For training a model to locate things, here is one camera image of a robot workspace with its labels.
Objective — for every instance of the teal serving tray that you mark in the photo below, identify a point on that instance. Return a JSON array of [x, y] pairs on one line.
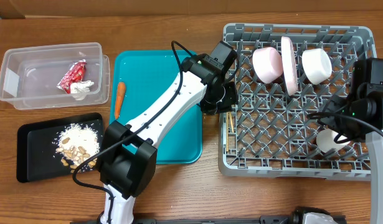
[[147, 74]]

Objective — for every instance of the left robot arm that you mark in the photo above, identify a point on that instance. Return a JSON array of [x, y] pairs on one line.
[[129, 152]]

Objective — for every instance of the white cup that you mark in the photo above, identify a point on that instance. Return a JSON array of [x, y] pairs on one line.
[[325, 141]]

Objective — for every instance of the white bowl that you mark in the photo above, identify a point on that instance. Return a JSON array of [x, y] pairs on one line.
[[316, 65]]

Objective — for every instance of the red snack wrapper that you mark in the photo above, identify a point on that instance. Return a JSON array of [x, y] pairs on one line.
[[75, 74]]

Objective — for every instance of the orange carrot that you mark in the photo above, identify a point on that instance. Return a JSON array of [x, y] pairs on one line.
[[120, 95]]

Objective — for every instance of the grey dishwasher rack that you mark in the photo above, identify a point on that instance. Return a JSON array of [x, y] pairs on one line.
[[273, 136]]

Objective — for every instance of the white napkin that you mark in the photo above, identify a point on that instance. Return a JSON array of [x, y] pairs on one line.
[[79, 90]]

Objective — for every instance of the clear plastic bin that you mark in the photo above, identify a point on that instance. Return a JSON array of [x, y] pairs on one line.
[[30, 76]]

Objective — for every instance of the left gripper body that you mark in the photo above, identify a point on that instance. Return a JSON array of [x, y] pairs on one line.
[[225, 96]]

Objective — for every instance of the wooden chopstick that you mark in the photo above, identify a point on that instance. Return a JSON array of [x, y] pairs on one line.
[[231, 122], [227, 132]]

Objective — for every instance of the pink bowl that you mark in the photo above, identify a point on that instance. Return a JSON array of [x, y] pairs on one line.
[[267, 64]]

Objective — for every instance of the black tray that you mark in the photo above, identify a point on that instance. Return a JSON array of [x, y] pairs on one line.
[[37, 158]]

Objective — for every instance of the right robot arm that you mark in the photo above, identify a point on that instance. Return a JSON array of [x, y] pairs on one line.
[[359, 117]]

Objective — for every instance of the peanuts and rice scraps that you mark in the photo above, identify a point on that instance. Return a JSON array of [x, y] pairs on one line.
[[75, 144]]

